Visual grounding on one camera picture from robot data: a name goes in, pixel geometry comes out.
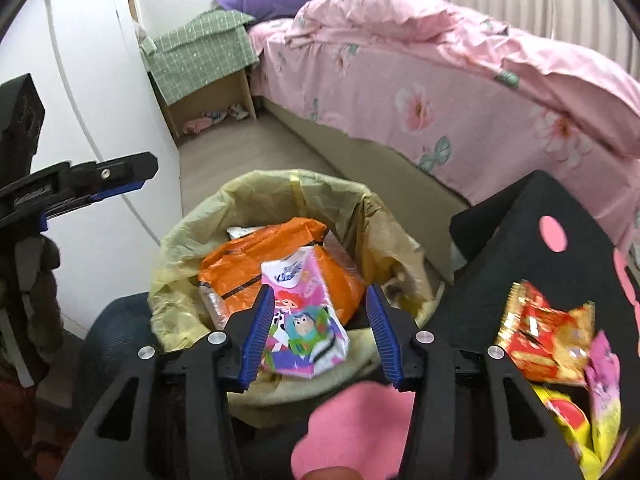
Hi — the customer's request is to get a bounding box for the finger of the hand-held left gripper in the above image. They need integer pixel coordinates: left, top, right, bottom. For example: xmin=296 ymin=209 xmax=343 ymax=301
xmin=39 ymin=152 xmax=160 ymax=231

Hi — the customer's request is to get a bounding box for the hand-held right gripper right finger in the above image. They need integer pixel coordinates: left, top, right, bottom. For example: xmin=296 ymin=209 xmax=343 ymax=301
xmin=366 ymin=284 xmax=586 ymax=480

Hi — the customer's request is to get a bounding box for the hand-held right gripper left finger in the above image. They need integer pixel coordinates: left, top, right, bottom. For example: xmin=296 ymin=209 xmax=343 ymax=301
xmin=55 ymin=284 xmax=276 ymax=480

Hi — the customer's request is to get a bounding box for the pink cartoon tissue pack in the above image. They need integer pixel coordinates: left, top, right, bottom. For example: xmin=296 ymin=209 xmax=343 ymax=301
xmin=261 ymin=246 xmax=351 ymax=378

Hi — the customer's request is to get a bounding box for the orange plastic packet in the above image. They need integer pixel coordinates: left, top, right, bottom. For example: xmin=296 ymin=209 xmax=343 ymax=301
xmin=198 ymin=217 xmax=366 ymax=326

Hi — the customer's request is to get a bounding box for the trash bin yellow liner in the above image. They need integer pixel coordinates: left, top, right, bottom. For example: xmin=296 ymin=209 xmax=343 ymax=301
xmin=149 ymin=169 xmax=441 ymax=428

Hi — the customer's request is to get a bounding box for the person's left hand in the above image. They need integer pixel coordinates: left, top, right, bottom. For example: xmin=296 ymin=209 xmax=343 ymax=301
xmin=15 ymin=232 xmax=64 ymax=387

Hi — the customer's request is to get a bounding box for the clear plastic wrapper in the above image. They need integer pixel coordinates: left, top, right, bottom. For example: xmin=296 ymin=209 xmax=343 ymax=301
xmin=199 ymin=282 xmax=236 ymax=332

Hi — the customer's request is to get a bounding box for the wooden nightstand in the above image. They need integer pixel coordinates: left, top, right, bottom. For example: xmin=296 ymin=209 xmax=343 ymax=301
xmin=157 ymin=67 xmax=258 ymax=141

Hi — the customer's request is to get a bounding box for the green checked cloth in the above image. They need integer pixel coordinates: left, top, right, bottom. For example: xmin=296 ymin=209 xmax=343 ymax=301
xmin=139 ymin=9 xmax=261 ymax=106

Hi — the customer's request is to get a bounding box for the red gold snack packet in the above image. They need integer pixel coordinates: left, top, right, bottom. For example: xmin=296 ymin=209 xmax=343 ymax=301
xmin=494 ymin=281 xmax=597 ymax=387

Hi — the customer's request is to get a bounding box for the pink wrapper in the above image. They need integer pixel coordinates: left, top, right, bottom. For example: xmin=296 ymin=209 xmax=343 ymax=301
xmin=585 ymin=330 xmax=623 ymax=461

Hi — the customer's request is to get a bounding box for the yellow snack packet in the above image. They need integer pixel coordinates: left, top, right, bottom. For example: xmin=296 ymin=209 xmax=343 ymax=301
xmin=532 ymin=385 xmax=608 ymax=480

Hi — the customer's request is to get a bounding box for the bed with pink bedding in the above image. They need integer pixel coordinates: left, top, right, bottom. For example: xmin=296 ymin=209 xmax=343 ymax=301
xmin=248 ymin=0 xmax=640 ymax=261

